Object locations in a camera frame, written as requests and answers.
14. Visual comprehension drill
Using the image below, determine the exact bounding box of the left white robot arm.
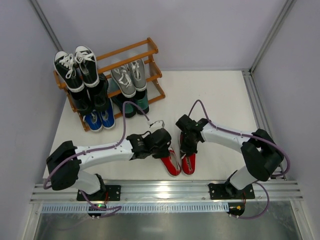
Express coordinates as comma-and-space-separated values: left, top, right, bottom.
43, 128, 172, 201

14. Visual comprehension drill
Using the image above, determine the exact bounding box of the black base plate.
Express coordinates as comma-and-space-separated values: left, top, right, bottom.
83, 185, 121, 202
208, 183, 255, 200

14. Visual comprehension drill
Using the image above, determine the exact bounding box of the grey sneaker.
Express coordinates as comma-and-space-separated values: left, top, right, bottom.
110, 65, 136, 98
128, 58, 147, 92

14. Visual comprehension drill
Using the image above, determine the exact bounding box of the black loafer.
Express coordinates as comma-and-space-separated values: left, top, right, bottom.
88, 73, 111, 112
69, 88, 93, 116

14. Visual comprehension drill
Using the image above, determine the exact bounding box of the red sneaker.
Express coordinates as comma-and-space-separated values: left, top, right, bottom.
160, 146, 182, 177
179, 132, 196, 176

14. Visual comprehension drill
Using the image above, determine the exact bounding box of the wooden shoe shelf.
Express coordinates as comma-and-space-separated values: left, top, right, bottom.
52, 37, 166, 132

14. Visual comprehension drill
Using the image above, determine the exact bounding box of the aluminium mounting rail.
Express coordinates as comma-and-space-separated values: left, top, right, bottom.
30, 179, 304, 204

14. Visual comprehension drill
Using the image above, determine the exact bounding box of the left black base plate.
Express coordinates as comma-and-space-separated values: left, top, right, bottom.
83, 185, 121, 202

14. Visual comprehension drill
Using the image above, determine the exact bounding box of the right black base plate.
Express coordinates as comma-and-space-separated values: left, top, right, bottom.
208, 183, 255, 200

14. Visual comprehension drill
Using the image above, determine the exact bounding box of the black sneaker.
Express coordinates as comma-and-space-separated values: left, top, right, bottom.
74, 45, 100, 88
54, 51, 85, 93

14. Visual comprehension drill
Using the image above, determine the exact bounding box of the slotted cable duct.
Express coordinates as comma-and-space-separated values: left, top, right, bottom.
41, 202, 229, 214

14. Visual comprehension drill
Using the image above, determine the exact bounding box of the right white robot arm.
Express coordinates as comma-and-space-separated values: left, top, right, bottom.
176, 114, 284, 200

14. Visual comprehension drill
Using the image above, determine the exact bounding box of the blue sneaker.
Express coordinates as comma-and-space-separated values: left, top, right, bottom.
82, 110, 103, 132
99, 99, 116, 129

